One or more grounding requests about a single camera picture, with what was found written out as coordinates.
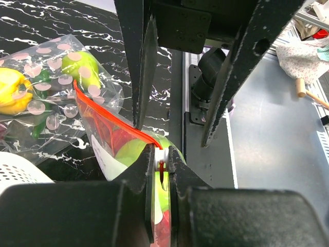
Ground wooden mallet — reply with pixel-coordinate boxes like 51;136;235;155
295;78;329;110

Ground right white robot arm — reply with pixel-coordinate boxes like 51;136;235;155
115;1;304;147

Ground green fake pear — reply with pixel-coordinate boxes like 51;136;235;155
61;51;101;90

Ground clear red-zip bag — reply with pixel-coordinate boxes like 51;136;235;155
74;82;185;246

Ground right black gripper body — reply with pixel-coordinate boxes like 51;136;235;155
142;1;256;54

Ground red fake chili peppers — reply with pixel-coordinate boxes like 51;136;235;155
83;109;172;246

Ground white slotted cable duct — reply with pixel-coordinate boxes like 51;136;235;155
316;131;329;163

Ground green fake apple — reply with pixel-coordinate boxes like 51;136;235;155
114;133;187;201

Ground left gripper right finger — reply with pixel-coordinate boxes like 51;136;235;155
168;147;328;246

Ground floral cloth bundle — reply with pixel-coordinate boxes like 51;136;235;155
276;38;328;84

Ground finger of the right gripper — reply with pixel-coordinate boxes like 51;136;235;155
114;0;158;129
201;1;304;147

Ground white perforated plastic basket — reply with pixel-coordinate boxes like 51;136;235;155
0;152;53;194

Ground dotted bag with yellow pepper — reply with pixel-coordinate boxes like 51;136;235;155
1;34;124;160

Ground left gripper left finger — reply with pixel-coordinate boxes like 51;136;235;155
1;145;155;246

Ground yellow fake bell pepper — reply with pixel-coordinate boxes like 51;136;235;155
1;67;33;115

